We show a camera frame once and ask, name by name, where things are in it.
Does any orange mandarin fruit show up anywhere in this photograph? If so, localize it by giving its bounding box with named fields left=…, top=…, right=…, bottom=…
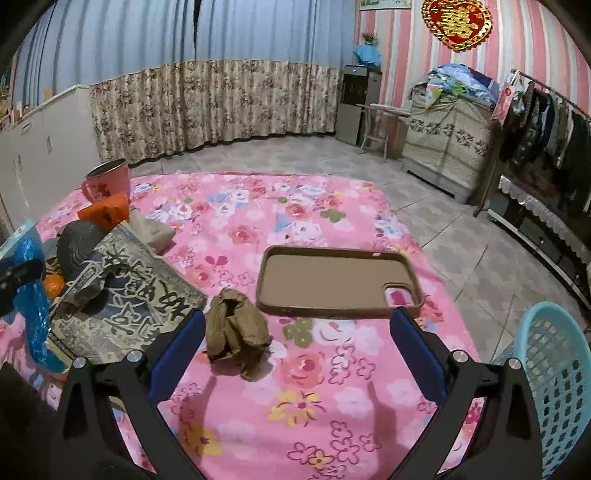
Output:
left=43, top=274, right=65, bottom=301

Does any light blue laundry basket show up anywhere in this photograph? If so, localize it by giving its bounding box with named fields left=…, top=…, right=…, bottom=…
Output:
left=493, top=301, right=590, bottom=479

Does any blue plastic bag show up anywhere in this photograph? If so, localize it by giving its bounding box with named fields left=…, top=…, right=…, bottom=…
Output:
left=1, top=236, right=66, bottom=374

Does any blue tissue box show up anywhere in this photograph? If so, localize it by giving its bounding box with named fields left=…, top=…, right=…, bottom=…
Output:
left=0, top=219, right=40, bottom=260

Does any low tv shelf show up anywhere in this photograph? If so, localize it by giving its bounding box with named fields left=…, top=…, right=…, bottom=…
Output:
left=487, top=175, right=590, bottom=309

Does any brown phone case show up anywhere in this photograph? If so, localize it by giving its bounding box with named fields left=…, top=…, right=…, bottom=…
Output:
left=256, top=246, right=425, bottom=319

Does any pink metal mug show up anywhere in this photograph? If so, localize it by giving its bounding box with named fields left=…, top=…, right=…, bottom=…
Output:
left=81, top=159, right=131, bottom=203

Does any white cabinet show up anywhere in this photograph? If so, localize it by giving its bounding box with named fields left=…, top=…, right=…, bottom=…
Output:
left=1, top=85, right=101, bottom=231

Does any clothes rack with clothes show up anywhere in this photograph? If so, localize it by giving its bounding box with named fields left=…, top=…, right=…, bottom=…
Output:
left=479, top=69, right=590, bottom=219

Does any cloth covered chest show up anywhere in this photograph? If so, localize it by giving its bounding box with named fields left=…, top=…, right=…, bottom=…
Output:
left=402, top=84, right=493, bottom=204

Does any floral beige curtain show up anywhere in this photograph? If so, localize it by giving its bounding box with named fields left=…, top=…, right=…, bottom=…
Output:
left=89, top=59, right=341, bottom=164

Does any small folding table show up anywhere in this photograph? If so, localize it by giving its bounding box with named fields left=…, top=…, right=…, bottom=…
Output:
left=358, top=103, right=411, bottom=162

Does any pile of blue bedding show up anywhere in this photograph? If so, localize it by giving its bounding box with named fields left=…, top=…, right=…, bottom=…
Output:
left=424, top=63, right=499, bottom=108

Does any water dispenser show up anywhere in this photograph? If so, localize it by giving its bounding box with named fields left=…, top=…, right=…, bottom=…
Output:
left=335, top=65, right=382, bottom=146

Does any red heart wall decoration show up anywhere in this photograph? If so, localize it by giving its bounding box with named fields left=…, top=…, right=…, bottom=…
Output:
left=421, top=0, right=494, bottom=53

